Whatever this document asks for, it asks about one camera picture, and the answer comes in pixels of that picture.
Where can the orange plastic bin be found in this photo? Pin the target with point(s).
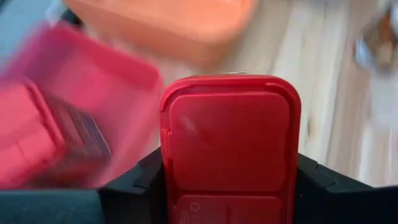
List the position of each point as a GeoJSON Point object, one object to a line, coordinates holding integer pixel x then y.
{"type": "Point", "coordinates": [161, 25]}

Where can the pink plastic bin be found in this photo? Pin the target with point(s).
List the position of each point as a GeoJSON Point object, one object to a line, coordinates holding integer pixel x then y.
{"type": "Point", "coordinates": [109, 71]}

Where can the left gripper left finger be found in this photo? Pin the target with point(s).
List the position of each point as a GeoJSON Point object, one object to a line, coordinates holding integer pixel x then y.
{"type": "Point", "coordinates": [133, 199]}

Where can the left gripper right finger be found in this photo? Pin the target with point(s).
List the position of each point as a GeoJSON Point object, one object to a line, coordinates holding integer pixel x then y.
{"type": "Point", "coordinates": [335, 205]}

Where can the red-lid smoked paprika tin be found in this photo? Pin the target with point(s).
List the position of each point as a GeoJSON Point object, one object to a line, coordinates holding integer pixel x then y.
{"type": "Point", "coordinates": [71, 133]}
{"type": "Point", "coordinates": [230, 140]}

